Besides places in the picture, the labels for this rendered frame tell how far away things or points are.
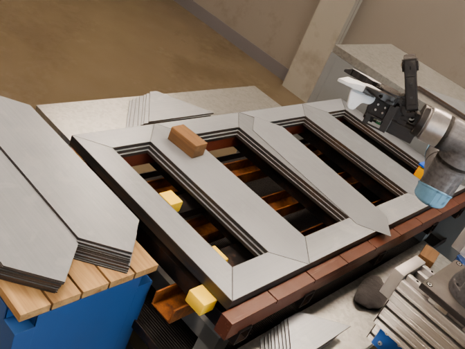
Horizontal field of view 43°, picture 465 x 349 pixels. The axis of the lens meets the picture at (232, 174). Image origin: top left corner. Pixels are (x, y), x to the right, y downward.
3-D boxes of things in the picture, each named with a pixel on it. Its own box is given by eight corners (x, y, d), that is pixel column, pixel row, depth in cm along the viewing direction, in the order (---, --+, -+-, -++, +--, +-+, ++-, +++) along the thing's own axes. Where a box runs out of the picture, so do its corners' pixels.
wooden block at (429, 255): (427, 272, 223) (434, 263, 220) (413, 263, 225) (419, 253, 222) (433, 262, 231) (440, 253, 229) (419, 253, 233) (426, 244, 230)
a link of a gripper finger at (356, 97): (333, 106, 118) (369, 117, 123) (347, 79, 116) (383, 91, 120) (326, 100, 121) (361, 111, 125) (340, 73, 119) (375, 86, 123)
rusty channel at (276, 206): (108, 255, 170) (113, 242, 167) (384, 165, 291) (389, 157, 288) (124, 273, 166) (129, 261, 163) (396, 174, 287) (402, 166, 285)
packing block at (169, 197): (155, 202, 181) (158, 192, 179) (167, 199, 185) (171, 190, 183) (167, 215, 178) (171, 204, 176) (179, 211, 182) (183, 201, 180)
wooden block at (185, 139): (167, 138, 200) (171, 126, 197) (178, 136, 204) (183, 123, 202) (192, 158, 195) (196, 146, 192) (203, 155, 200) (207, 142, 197)
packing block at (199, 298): (184, 300, 151) (189, 289, 149) (198, 293, 155) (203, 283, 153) (199, 316, 149) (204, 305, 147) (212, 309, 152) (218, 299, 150)
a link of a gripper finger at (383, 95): (366, 95, 118) (398, 106, 122) (369, 88, 117) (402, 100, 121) (354, 86, 122) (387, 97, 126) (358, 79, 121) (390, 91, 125)
